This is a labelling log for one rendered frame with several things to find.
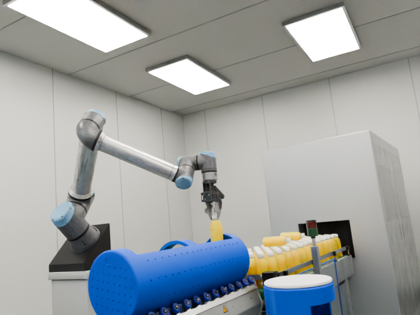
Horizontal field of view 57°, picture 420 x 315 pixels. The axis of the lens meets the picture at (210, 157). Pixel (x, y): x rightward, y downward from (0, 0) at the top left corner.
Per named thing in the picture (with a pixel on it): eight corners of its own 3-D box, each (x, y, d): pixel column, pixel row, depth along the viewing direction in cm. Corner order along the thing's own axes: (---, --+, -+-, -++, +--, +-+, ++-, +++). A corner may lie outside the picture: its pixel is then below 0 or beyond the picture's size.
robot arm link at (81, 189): (61, 215, 241) (74, 115, 199) (71, 197, 256) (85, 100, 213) (85, 221, 243) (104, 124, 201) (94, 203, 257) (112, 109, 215)
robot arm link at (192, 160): (174, 165, 214) (196, 162, 212) (177, 153, 223) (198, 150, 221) (178, 178, 219) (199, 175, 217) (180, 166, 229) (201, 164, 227)
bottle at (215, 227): (218, 251, 217) (215, 217, 220) (227, 250, 212) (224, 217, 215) (209, 252, 212) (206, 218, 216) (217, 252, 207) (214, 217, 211)
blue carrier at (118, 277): (85, 317, 156) (89, 246, 158) (207, 280, 228) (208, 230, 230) (135, 334, 140) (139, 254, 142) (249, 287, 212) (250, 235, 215)
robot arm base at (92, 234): (67, 252, 238) (57, 242, 233) (85, 229, 251) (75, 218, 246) (87, 253, 228) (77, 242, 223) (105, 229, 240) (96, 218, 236)
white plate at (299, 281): (262, 287, 148) (262, 291, 148) (337, 282, 144) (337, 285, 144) (264, 277, 175) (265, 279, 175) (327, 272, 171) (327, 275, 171)
